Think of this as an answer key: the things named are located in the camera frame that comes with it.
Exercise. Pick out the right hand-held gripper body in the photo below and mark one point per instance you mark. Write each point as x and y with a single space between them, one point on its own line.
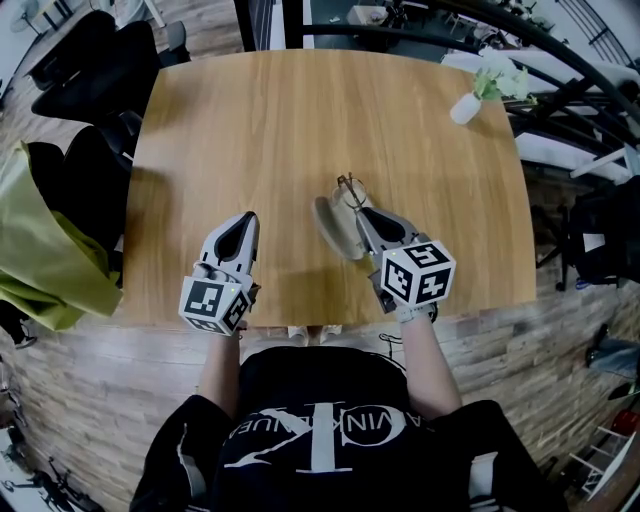
420 275

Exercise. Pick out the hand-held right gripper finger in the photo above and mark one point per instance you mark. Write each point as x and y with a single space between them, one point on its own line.
369 235
395 225

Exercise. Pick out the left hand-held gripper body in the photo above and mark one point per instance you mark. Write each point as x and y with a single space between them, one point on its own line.
205 305

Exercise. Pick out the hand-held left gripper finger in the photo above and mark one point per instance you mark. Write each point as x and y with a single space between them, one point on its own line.
253 245
212 247

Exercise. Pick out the thin-rimmed eyeglasses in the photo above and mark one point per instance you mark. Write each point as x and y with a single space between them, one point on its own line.
348 186

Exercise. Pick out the person's left forearm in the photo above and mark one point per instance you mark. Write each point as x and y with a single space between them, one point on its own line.
220 372

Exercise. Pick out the person's right forearm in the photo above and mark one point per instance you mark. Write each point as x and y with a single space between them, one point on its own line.
430 365

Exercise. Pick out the person's left hand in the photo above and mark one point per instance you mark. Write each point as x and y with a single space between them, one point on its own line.
215 274

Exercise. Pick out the grey wristband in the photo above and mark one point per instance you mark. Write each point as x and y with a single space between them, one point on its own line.
417 314

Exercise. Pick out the person's white right shoe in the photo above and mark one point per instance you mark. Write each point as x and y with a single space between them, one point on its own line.
331 334

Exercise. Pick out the white vase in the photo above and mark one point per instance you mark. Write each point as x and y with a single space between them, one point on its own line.
464 109

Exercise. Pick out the black office chair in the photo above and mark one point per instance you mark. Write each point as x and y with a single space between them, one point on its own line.
100 65
90 185
605 230

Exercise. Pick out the person's black printed t-shirt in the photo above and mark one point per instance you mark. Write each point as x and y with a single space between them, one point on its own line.
315 395

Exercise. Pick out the green cloth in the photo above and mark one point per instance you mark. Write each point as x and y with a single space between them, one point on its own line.
45 250

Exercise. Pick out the white flower bunch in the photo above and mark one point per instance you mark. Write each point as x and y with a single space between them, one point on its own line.
505 75

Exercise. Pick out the grey bag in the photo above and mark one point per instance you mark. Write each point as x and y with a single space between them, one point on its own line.
617 355

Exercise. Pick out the black tripod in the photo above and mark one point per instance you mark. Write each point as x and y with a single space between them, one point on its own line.
50 492

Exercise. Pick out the red box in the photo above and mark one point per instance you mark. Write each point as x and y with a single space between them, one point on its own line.
627 422

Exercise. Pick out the white rack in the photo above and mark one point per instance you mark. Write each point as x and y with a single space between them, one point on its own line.
612 470

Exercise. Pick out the white standing fan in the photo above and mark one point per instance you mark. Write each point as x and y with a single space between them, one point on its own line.
24 20

